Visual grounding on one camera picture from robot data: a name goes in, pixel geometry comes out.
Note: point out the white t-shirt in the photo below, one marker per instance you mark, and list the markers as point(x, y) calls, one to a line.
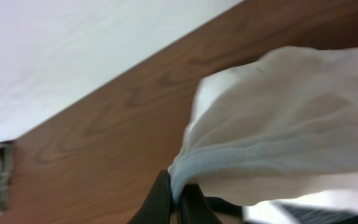
point(282, 128)

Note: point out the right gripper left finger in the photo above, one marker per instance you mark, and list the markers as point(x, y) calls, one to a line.
point(157, 204)

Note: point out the black garment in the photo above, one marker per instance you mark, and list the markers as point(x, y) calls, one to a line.
point(282, 212)

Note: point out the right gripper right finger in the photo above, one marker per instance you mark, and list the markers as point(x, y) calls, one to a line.
point(194, 208)

